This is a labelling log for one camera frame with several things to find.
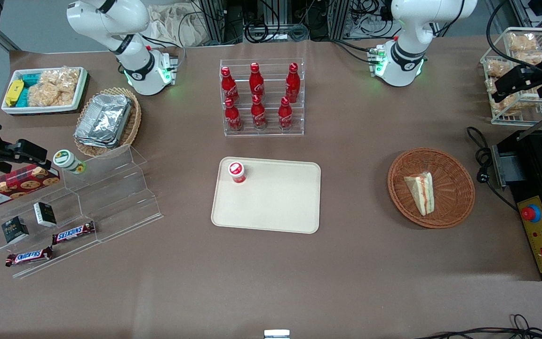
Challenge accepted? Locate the triangle sandwich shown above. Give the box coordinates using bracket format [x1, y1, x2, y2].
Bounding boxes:
[403, 172, 436, 217]

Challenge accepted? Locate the light oval wicker basket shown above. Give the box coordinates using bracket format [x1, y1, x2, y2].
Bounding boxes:
[73, 87, 143, 158]

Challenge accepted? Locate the brown round wicker basket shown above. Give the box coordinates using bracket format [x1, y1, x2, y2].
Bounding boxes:
[387, 147, 476, 230]

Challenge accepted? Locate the beige plastic tray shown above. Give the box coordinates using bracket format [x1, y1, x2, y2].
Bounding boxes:
[210, 156, 322, 234]

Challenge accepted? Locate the clear bagged pastry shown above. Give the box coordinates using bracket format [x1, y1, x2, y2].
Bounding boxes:
[485, 60, 512, 79]
[506, 32, 539, 52]
[485, 78, 525, 116]
[511, 51, 542, 67]

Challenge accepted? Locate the green lid yogurt bottle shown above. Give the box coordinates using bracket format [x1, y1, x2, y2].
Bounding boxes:
[53, 149, 87, 175]

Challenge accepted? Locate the red tartan cookie box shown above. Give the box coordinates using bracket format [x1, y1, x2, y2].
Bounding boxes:
[0, 164, 61, 210]

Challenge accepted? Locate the clear rice cracker bag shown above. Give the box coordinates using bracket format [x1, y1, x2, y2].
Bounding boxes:
[27, 83, 73, 107]
[40, 67, 81, 91]

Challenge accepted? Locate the yellow snack packet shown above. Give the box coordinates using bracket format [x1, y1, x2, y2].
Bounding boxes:
[5, 80, 25, 107]

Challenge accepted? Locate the small black carton box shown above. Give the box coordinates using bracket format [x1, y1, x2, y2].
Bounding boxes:
[1, 216, 30, 245]
[33, 202, 58, 228]

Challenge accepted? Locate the white rectangular snack bin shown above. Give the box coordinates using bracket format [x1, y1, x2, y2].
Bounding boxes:
[1, 66, 88, 116]

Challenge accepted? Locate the silver foil packet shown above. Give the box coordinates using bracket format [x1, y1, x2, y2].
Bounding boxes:
[74, 93, 133, 149]

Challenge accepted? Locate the clear acrylic stepped stand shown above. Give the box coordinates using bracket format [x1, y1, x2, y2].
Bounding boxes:
[61, 144, 164, 244]
[0, 177, 100, 279]

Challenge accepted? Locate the brown Snickers bar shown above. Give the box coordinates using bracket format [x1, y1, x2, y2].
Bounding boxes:
[5, 246, 54, 268]
[52, 221, 96, 246]

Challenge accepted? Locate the black table appliance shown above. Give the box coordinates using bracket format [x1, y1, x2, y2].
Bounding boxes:
[491, 101, 542, 282]

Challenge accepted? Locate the red emergency stop button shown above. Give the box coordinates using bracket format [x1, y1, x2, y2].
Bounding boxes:
[521, 205, 542, 223]

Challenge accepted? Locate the yellow control panel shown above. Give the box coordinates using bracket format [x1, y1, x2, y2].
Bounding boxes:
[517, 195, 542, 274]

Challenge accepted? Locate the beige cloth bag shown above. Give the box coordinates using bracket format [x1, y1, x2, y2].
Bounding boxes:
[147, 4, 208, 48]

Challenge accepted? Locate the red cola bottle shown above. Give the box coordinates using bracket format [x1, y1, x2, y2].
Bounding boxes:
[221, 66, 240, 105]
[249, 62, 265, 97]
[224, 97, 243, 132]
[250, 94, 268, 130]
[278, 97, 294, 131]
[285, 62, 301, 104]

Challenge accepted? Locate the red lid small bottle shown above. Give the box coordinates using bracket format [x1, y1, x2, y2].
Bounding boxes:
[227, 161, 247, 185]

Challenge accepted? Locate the clear acrylic bottle rack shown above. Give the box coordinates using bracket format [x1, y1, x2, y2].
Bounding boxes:
[219, 58, 305, 137]

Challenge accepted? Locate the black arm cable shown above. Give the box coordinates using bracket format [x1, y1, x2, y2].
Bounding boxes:
[486, 0, 542, 86]

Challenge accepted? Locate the black power cable with plug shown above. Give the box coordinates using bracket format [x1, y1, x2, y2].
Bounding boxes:
[467, 126, 519, 210]

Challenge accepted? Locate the grey cable coil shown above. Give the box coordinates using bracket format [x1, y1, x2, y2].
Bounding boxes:
[278, 22, 311, 41]

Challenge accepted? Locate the black floor cable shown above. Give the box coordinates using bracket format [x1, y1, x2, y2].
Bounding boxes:
[414, 314, 542, 339]

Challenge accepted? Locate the black cable coil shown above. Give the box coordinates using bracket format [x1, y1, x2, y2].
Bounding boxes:
[244, 18, 282, 44]

